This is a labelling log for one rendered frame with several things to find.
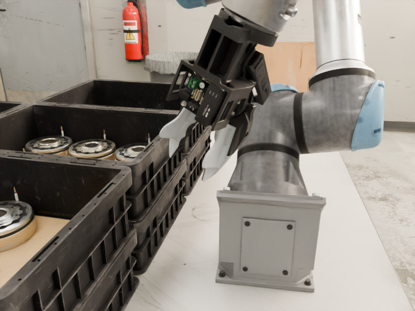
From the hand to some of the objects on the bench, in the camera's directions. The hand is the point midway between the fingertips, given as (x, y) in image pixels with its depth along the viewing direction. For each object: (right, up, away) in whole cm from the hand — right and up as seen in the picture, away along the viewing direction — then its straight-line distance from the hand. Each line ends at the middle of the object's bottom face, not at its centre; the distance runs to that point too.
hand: (193, 160), depth 54 cm
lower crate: (-25, -15, +33) cm, 44 cm away
